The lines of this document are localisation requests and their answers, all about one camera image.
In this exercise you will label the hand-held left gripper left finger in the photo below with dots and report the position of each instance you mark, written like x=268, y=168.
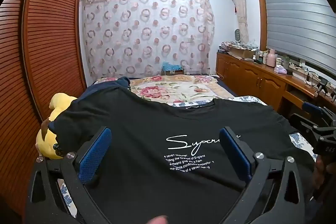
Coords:
x=94, y=153

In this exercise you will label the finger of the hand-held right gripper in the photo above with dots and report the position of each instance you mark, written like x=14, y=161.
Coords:
x=311, y=107
x=307, y=127

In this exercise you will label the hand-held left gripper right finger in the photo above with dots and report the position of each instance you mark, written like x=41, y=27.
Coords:
x=236, y=155

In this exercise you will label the black printed t-shirt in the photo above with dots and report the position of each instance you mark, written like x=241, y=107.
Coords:
x=157, y=121

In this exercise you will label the person's left hand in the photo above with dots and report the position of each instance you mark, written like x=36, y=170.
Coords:
x=158, y=220

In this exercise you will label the purple tissue pack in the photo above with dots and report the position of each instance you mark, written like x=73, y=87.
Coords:
x=280, y=69

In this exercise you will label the yellow plush toy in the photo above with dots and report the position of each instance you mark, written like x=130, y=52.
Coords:
x=59, y=103

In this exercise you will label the pink thermos jug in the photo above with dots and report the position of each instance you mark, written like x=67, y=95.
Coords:
x=271, y=58

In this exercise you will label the navy blue garment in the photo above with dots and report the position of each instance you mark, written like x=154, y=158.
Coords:
x=105, y=90

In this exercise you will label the wooden sideboard cabinet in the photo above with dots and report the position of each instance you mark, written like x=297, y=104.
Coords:
x=249, y=77

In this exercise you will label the blue floral bed sheet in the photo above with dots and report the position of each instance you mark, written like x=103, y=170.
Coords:
x=189, y=103

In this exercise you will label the open flat cardboard box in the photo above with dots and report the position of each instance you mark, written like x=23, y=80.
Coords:
x=240, y=53

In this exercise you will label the grey window blind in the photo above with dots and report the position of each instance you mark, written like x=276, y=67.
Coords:
x=294, y=16

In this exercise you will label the floral blanket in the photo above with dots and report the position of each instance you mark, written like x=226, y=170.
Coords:
x=170, y=87

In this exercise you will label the small grey fan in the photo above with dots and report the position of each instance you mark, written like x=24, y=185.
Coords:
x=237, y=36

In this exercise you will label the wooden louvered wardrobe door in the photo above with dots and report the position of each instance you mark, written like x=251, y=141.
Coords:
x=47, y=43

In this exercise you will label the tied beige curtain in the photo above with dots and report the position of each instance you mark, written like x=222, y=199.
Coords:
x=240, y=8

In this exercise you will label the sheer circle-patterned curtain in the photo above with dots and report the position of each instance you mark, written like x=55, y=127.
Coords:
x=147, y=37

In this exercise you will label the wooden window frame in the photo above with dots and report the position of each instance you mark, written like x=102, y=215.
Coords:
x=260, y=3

